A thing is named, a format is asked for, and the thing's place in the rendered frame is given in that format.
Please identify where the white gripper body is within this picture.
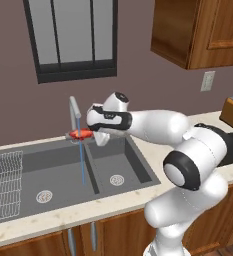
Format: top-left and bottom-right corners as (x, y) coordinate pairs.
(93, 130), (111, 148)

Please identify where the red orange fish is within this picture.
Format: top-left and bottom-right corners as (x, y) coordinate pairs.
(69, 128), (95, 140)

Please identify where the grey sink tap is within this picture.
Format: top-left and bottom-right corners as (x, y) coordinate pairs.
(65, 95), (96, 142)

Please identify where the round sink drain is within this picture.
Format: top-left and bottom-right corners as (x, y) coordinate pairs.
(109, 174), (125, 187)
(36, 189), (54, 204)

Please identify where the dark grey double sink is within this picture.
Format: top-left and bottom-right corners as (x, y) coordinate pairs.
(0, 132), (162, 228)

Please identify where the blue water stream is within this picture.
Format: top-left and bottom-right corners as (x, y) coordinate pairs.
(76, 117), (86, 185)

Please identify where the black framed window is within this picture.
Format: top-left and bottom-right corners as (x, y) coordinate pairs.
(22, 0), (119, 84)

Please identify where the wooden base cupboard door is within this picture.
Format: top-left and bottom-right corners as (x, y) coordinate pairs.
(0, 227), (82, 256)
(79, 209), (156, 256)
(182, 181), (233, 256)

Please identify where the grey cupboard handle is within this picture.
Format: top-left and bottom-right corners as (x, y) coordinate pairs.
(89, 221), (99, 253)
(67, 228), (77, 256)

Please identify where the white wire dish rack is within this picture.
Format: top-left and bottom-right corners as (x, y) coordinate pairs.
(0, 150), (24, 223)

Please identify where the white wall socket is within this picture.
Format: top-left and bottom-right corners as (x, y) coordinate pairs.
(200, 70), (216, 93)

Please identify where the wooden wall cupboard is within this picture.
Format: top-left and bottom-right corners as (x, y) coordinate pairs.
(150, 0), (233, 71)

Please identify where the wooden wall cupboard door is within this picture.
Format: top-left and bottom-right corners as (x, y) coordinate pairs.
(187, 0), (233, 71)

